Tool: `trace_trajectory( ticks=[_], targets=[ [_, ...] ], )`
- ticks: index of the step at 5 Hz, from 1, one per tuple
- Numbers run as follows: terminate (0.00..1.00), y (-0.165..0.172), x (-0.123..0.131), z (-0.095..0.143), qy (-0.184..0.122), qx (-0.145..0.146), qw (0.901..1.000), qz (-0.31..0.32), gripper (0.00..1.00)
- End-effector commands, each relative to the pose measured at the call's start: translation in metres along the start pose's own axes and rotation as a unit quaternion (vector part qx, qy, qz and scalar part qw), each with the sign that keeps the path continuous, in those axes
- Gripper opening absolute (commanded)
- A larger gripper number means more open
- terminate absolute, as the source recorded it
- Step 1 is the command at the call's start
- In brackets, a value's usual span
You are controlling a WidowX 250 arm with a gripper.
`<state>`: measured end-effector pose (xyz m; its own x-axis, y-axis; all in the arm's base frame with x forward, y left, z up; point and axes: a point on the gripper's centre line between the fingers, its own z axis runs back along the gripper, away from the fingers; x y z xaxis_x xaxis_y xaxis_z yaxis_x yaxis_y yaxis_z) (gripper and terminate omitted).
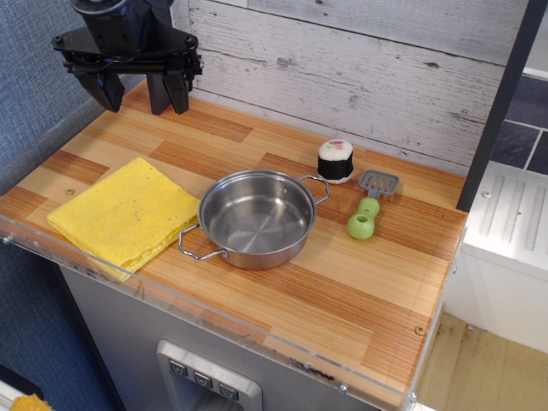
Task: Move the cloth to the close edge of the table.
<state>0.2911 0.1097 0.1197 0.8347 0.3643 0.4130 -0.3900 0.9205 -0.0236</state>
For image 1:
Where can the dark grey right post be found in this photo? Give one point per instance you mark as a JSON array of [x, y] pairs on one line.
[[518, 56]]

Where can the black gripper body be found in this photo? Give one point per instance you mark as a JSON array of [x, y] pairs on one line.
[[114, 37]]

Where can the yellow object bottom left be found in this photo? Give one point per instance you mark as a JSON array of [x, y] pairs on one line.
[[30, 403]]

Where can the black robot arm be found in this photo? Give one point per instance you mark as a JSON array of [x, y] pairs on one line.
[[115, 5]]

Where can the yellow cloth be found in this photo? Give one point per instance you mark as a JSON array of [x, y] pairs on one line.
[[126, 219]]

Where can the white ribbed appliance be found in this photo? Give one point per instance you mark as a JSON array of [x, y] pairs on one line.
[[499, 281]]

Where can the silver dispenser panel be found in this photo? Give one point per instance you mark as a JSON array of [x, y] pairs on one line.
[[196, 383]]

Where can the plush sushi roll toy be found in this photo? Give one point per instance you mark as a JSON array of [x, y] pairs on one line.
[[335, 161]]

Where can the green handled toy spatula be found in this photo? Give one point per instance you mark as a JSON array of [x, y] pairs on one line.
[[361, 225]]

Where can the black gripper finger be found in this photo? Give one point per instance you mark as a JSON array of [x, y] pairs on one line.
[[104, 85], [178, 88]]

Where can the clear acrylic table guard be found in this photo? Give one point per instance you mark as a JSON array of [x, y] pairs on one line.
[[350, 315]]

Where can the stainless steel pot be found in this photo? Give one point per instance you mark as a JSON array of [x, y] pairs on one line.
[[259, 219]]

